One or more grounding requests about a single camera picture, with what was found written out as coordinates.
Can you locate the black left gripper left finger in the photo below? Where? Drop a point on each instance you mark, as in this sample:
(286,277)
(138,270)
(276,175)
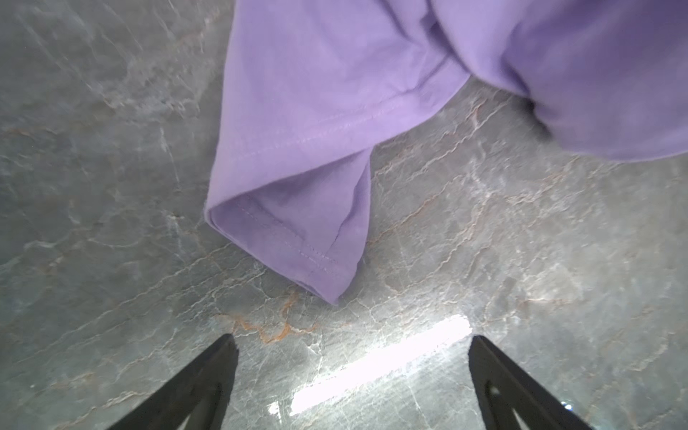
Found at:
(197,397)

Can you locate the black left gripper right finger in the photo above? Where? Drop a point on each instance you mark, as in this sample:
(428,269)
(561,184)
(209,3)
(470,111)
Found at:
(509,398)

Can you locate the purple t-shirt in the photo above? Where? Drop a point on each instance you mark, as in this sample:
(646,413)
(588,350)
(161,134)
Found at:
(311,87)

